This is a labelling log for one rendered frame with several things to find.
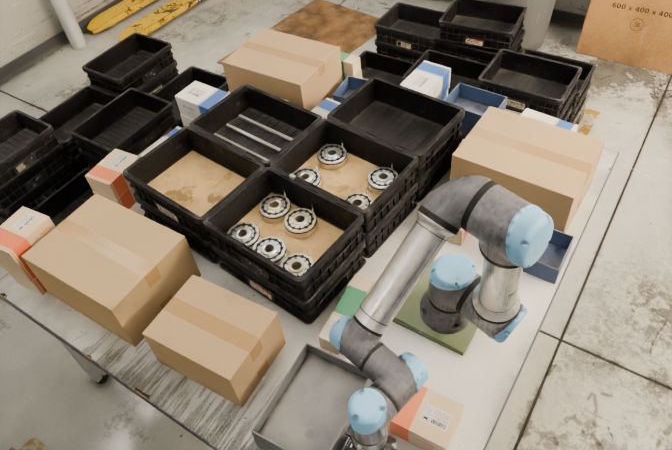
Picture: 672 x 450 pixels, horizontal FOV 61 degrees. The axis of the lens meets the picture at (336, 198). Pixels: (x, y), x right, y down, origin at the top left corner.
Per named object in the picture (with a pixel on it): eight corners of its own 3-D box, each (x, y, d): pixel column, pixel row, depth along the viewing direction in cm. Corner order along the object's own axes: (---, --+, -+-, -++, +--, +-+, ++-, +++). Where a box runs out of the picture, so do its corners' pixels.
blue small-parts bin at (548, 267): (570, 250, 182) (574, 236, 177) (554, 284, 174) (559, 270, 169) (509, 227, 191) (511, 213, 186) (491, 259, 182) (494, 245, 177)
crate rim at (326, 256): (366, 220, 171) (365, 215, 169) (301, 289, 155) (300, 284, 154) (268, 170, 190) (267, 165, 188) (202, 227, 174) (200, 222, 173)
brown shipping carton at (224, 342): (286, 342, 168) (277, 312, 156) (242, 408, 155) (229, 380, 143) (206, 304, 179) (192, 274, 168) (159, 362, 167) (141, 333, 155)
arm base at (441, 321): (479, 300, 169) (484, 282, 161) (460, 342, 161) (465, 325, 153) (431, 280, 174) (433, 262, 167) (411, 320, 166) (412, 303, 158)
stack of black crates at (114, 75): (159, 96, 360) (135, 31, 328) (194, 109, 347) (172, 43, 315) (110, 132, 338) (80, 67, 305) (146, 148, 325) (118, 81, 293)
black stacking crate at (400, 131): (463, 135, 208) (466, 110, 200) (419, 183, 193) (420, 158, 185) (374, 101, 227) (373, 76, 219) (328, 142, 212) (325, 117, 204)
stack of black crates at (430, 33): (454, 65, 356) (458, 14, 332) (433, 91, 339) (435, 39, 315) (397, 50, 373) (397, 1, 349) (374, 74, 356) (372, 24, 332)
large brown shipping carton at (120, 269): (201, 275, 188) (184, 235, 173) (135, 347, 171) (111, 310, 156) (117, 232, 204) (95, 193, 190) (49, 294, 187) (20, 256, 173)
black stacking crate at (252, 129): (326, 142, 212) (323, 118, 204) (273, 190, 197) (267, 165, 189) (250, 108, 231) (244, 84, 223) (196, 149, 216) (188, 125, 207)
